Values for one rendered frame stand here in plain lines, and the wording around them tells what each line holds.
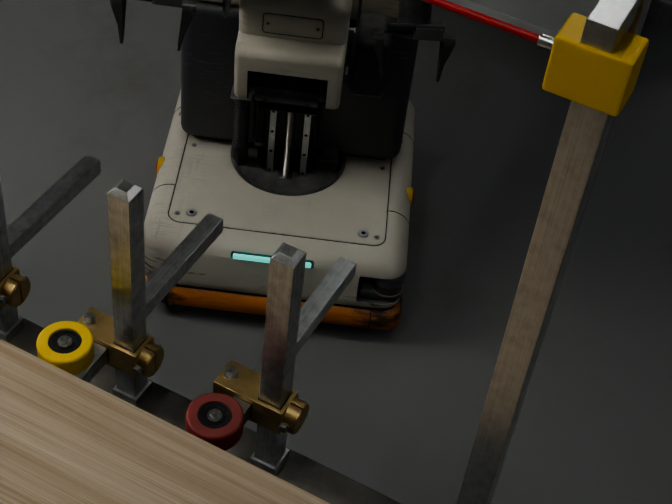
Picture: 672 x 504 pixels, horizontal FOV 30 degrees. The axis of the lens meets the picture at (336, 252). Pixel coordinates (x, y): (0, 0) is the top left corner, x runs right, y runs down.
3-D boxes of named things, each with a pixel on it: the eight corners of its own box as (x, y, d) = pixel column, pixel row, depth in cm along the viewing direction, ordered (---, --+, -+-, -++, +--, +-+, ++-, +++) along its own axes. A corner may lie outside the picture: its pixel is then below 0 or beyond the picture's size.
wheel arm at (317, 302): (337, 271, 206) (339, 253, 203) (355, 279, 205) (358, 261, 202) (195, 458, 178) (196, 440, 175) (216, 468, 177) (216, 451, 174)
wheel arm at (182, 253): (206, 228, 215) (207, 209, 212) (223, 235, 214) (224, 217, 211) (52, 398, 187) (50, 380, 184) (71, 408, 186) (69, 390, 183)
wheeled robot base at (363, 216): (181, 130, 348) (182, 58, 330) (408, 158, 348) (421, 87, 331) (135, 309, 300) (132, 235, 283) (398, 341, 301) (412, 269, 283)
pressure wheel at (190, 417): (250, 452, 182) (254, 403, 174) (224, 493, 176) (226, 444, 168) (202, 430, 184) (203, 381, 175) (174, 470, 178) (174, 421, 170)
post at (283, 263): (264, 456, 195) (283, 237, 161) (283, 466, 194) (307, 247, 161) (252, 472, 193) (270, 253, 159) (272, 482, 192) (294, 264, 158)
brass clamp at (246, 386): (231, 377, 189) (232, 356, 185) (310, 415, 185) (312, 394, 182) (209, 405, 185) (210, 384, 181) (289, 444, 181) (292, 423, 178)
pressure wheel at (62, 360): (95, 410, 184) (91, 360, 176) (39, 410, 183) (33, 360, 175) (98, 368, 190) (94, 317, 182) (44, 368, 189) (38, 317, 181)
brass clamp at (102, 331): (94, 325, 198) (93, 303, 194) (166, 360, 194) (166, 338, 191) (71, 350, 194) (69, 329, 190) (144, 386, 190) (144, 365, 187)
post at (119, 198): (130, 395, 203) (121, 174, 169) (148, 404, 202) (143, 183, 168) (117, 409, 201) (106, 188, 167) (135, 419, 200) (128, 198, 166)
